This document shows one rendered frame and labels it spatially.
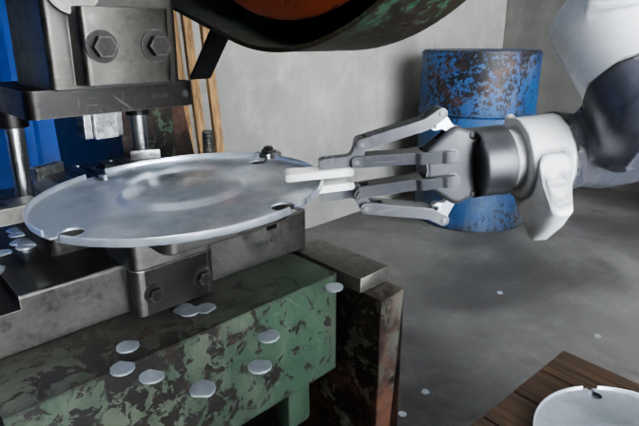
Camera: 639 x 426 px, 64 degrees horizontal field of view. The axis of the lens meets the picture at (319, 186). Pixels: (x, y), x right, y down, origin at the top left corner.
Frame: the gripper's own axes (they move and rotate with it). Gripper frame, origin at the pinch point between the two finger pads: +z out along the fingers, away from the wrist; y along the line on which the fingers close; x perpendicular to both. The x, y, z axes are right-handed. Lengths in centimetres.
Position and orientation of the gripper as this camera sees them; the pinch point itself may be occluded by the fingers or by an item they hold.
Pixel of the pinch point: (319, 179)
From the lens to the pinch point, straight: 53.9
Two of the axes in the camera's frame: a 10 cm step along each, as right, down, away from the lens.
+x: 1.0, 2.7, -9.6
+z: -9.9, 1.1, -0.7
